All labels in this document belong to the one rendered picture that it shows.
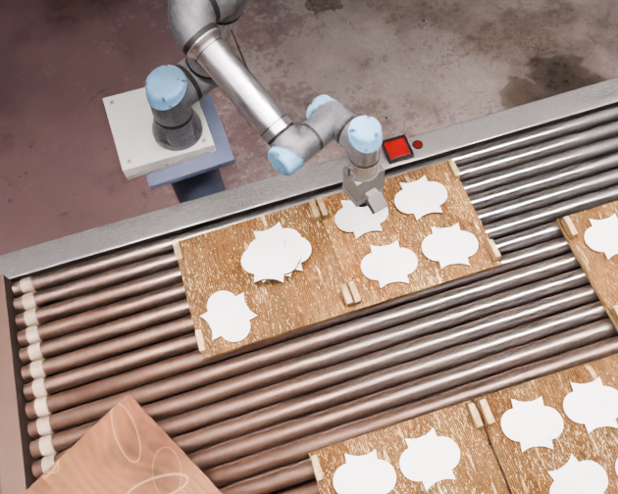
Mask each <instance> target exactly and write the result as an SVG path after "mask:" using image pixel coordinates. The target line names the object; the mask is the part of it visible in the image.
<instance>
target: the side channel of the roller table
mask: <svg viewBox="0 0 618 494"><path fill-rule="evenodd" d="M12 283H13V282H12V281H11V280H10V279H9V278H8V277H6V276H5V275H4V274H2V275H0V486H1V494H23V493H24V492H26V491H27V490H28V489H29V488H30V487H31V485H32V484H33V483H34V482H35V481H36V480H37V479H36V478H35V477H34V476H33V473H32V469H31V466H32V463H33V462H36V461H38V458H36V459H35V458H33V457H32V455H31V453H30V450H29V444H30V442H32V441H35V438H33V439H32V438H30V436H29V434H28V432H27V424H28V423H29V422H30V421H33V419H32V420H31V419H29V418H28V417H27V415H26V403H29V402H31V400H27V399H26V397H25V395H24V385H25V384H28V383H29V382H25V381H24V379H23V377H22V372H21V370H22V367H24V366H27V364H23V363H22V361H21V359H20V354H19V352H20V349H22V348H25V347H23V346H21V345H20V343H19V341H18V336H17V335H18V332H19V331H22V329H19V328H18V327H17V324H16V315H19V313H18V312H17V311H16V309H15V307H14V299H15V298H19V297H17V296H15V294H14V292H13V290H12Z"/></svg>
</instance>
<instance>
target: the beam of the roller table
mask: <svg viewBox="0 0 618 494"><path fill-rule="evenodd" d="M615 106H618V77H616V78H612V79H609V80H606V81H603V82H599V83H596V84H592V85H589V86H585V87H582V88H579V89H575V90H572V91H568V92H565V93H561V94H558V95H554V96H551V97H547V98H544V99H540V100H538V101H534V102H531V103H528V104H524V105H521V106H517V107H514V108H510V109H507V110H503V111H500V112H496V113H493V114H489V115H486V116H482V117H479V118H475V119H472V120H469V121H466V122H463V123H457V124H453V125H450V126H446V127H443V128H439V129H436V130H432V131H429V132H425V133H422V134H419V135H415V136H412V137H408V138H407V140H408V142H409V144H410V146H411V148H412V150H413V153H414V157H413V158H410V159H406V160H403V161H399V162H396V163H393V164H389V163H388V160H387V158H386V155H385V152H384V150H383V148H382V147H381V161H380V164H381V165H382V166H383V167H384V169H385V173H390V172H394V171H397V170H401V169H404V168H408V167H411V166H414V165H418V164H421V163H425V162H428V161H430V160H434V159H437V158H441V157H444V156H448V155H451V154H454V153H458V152H461V151H465V150H468V149H471V148H475V147H478V146H482V145H485V144H489V143H492V142H494V141H498V140H501V139H505V138H508V137H511V136H515V135H518V134H522V133H525V132H529V131H532V130H535V129H539V128H542V127H546V126H549V125H552V124H558V123H562V122H565V121H569V120H572V119H575V118H578V117H581V116H585V115H588V114H591V113H595V112H598V111H602V110H605V109H609V108H612V107H615ZM415 140H420V141H422V142H423V147H422V148H421V149H415V148H414V147H413V146H412V143H413V142H414V141H415ZM346 166H348V155H347V156H343V157H340V158H336V159H333V160H329V161H326V162H323V163H320V164H317V165H313V166H310V167H306V168H303V169H299V170H298V171H296V172H295V173H293V174H292V175H283V174H279V175H276V176H272V177H269V178H265V179H262V180H259V181H255V182H252V183H248V184H245V185H241V186H239V187H235V188H232V189H228V190H225V191H221V192H218V193H214V194H211V195H208V196H204V197H201V198H197V199H194V200H190V201H187V202H183V203H180V204H176V205H174V206H170V207H167V208H163V209H160V210H157V211H153V212H150V213H146V214H143V215H139V216H136V217H132V218H129V219H125V220H122V221H118V222H112V223H109V224H106V225H102V226H99V227H95V228H93V229H89V230H86V231H82V232H79V233H75V234H72V235H68V236H65V237H61V238H58V239H55V240H51V241H48V242H44V243H41V244H37V245H34V246H30V247H27V248H24V249H21V250H17V251H14V252H10V253H7V254H3V255H0V275H2V274H4V275H5V276H6V277H8V278H9V279H10V280H11V281H12V282H16V281H19V280H21V279H22V278H25V277H28V276H36V275H40V274H43V273H47V272H51V271H55V270H58V269H62V268H65V267H69V266H72V265H75V264H79V263H82V262H86V261H89V260H92V259H96V258H99V257H103V256H106V255H110V254H113V253H116V252H120V251H123V250H127V249H129V248H132V247H136V246H139V245H143V244H146V243H150V242H153V241H156V240H160V239H163V238H167V237H170V236H173V235H177V234H180V233H184V232H187V231H191V230H194V229H196V228H200V227H203V226H207V225H210V224H213V223H217V222H223V221H226V220H230V219H233V218H236V217H240V216H243V215H247V214H250V213H253V212H257V211H260V210H264V209H267V208H270V207H274V206H277V205H280V204H283V203H287V202H290V201H293V200H297V199H300V198H304V197H307V196H310V195H314V194H317V193H321V192H324V191H328V190H331V189H334V188H338V187H341V186H342V168H344V167H346Z"/></svg>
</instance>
